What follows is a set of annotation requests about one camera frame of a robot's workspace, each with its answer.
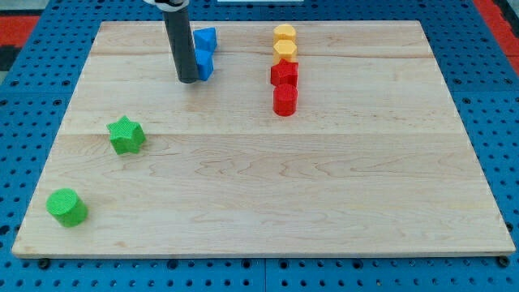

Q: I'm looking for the blue cube block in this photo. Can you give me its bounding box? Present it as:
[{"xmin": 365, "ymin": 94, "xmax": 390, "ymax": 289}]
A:
[{"xmin": 195, "ymin": 49, "xmax": 213, "ymax": 81}]

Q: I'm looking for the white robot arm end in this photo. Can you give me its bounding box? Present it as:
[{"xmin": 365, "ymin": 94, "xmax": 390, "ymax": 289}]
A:
[{"xmin": 143, "ymin": 0, "xmax": 190, "ymax": 12}]

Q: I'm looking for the red cylinder block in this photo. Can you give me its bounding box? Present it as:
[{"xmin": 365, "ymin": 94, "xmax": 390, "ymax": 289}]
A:
[{"xmin": 272, "ymin": 84, "xmax": 298, "ymax": 116}]

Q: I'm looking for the red star block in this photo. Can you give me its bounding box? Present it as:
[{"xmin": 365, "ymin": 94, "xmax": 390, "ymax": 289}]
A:
[{"xmin": 270, "ymin": 59, "xmax": 298, "ymax": 87}]

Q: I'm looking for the yellow hexagon block near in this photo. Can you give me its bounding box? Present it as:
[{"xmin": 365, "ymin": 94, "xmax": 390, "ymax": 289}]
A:
[{"xmin": 272, "ymin": 40, "xmax": 298, "ymax": 65}]

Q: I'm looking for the yellow hexagon block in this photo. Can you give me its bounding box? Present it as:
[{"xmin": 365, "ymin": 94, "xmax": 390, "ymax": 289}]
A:
[
  {"xmin": 272, "ymin": 40, "xmax": 298, "ymax": 65},
  {"xmin": 273, "ymin": 24, "xmax": 297, "ymax": 44}
]

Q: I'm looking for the yellow hexagon block far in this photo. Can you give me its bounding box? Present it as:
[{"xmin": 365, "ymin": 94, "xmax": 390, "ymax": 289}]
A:
[{"xmin": 273, "ymin": 24, "xmax": 297, "ymax": 44}]

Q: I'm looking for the light wooden board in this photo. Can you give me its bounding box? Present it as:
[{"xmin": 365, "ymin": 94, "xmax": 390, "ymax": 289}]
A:
[{"xmin": 12, "ymin": 20, "xmax": 516, "ymax": 259}]

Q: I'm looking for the blue triangular block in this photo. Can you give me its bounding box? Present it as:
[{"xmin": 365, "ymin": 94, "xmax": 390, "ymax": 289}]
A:
[{"xmin": 193, "ymin": 27, "xmax": 217, "ymax": 53}]

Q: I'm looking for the green star block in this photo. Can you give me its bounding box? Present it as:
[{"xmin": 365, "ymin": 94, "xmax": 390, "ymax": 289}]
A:
[{"xmin": 106, "ymin": 116, "xmax": 146, "ymax": 155}]

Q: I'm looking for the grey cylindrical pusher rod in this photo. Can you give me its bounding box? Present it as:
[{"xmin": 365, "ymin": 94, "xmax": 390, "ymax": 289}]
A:
[{"xmin": 163, "ymin": 7, "xmax": 199, "ymax": 84}]

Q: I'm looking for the green cylinder block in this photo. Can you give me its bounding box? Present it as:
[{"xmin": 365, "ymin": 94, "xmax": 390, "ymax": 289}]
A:
[{"xmin": 45, "ymin": 188, "xmax": 88, "ymax": 228}]

